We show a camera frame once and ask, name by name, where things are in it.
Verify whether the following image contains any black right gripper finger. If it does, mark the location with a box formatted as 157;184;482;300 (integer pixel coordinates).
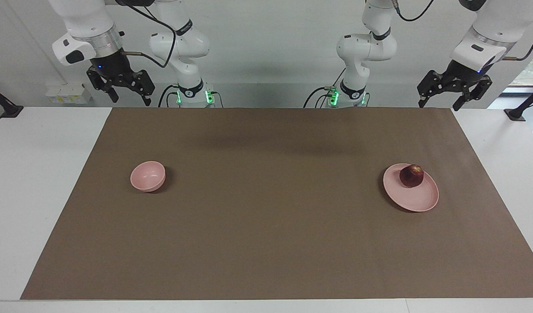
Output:
86;66;119;104
119;70;156;107

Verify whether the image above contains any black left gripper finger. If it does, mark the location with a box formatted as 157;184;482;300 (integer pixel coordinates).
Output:
452;75;493;112
417;70;451;108

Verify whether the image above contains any dark red apple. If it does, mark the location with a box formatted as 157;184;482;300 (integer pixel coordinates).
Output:
399;164;424;188

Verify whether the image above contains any pink bowl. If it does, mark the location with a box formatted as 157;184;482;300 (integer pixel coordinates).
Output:
130;161;166;193

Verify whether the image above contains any pink plate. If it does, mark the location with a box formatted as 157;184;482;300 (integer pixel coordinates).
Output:
383;163;440;213

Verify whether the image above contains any black clamp stand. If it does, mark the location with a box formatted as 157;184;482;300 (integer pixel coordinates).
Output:
504;84;533;121
0;83;24;119

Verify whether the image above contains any brown table mat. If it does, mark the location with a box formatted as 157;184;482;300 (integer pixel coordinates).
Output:
20;107;533;300

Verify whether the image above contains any black base cable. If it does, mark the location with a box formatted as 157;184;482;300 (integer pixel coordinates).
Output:
304;67;347;108
158;84;180;108

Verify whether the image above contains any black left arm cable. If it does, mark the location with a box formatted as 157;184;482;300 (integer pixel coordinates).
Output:
394;0;533;61

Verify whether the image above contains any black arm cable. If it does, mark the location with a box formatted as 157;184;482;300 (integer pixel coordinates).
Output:
394;0;533;61
116;0;178;69

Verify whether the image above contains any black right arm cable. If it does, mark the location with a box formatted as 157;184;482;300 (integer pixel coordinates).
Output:
116;0;178;69

